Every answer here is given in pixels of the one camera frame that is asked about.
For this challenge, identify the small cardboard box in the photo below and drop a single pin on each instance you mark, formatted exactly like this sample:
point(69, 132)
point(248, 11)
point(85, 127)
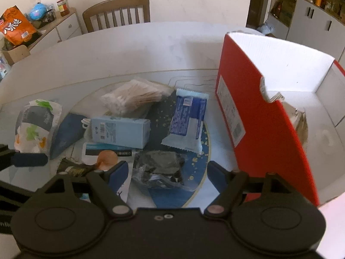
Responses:
point(16, 54)

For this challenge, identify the white printed tissue pack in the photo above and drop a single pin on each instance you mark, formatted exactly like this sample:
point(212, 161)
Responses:
point(35, 121)

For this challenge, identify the orange bottle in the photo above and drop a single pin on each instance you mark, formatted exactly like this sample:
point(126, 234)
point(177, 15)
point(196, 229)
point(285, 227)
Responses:
point(318, 1)

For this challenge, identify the white sideboard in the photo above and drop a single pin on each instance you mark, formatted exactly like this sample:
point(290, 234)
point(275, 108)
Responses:
point(67, 27)

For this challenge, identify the striped dark packet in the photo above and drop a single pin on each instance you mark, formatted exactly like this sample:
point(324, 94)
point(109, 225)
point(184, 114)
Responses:
point(74, 168)

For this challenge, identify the dark blue face mask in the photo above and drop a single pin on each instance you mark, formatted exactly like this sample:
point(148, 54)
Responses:
point(64, 135)

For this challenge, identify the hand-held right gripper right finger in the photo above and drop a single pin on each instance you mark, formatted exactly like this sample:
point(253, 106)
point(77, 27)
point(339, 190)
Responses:
point(215, 174)

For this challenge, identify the grey cloth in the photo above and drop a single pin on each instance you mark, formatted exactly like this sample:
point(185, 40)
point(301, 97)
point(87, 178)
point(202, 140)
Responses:
point(159, 164)

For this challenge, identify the bag of cotton swabs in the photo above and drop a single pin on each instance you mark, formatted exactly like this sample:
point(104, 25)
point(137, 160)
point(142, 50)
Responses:
point(132, 97)

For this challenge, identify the white packet with orange picture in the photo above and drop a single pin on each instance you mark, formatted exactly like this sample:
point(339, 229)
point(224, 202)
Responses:
point(91, 151)

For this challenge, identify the wooden chair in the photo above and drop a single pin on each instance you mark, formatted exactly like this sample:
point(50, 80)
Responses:
point(116, 4)

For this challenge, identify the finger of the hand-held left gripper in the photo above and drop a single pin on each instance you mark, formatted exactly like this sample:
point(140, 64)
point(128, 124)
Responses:
point(29, 159)
point(13, 188)

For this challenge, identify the red jar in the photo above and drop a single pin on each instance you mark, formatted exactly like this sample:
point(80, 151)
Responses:
point(64, 8)

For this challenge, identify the light blue small carton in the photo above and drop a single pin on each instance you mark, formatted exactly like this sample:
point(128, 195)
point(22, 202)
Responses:
point(121, 132)

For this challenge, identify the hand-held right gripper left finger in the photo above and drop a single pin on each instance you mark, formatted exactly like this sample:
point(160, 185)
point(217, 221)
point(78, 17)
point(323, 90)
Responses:
point(118, 171)

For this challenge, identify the blue ball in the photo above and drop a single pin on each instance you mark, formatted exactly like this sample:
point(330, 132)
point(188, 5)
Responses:
point(37, 10)

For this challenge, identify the orange snack bag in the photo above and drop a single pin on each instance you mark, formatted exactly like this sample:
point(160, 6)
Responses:
point(16, 24)

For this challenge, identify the pale plastic bag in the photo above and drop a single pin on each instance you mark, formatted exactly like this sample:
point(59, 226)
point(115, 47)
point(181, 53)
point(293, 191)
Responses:
point(265, 29)

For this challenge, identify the blue and white wipes packet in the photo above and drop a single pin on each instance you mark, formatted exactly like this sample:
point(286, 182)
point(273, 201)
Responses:
point(186, 118)

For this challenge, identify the large white cardboard box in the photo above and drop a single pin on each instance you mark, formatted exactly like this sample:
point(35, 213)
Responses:
point(256, 99)

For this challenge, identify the round blue and white placemat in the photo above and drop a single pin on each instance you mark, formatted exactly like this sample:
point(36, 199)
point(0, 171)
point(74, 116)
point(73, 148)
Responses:
point(172, 198)

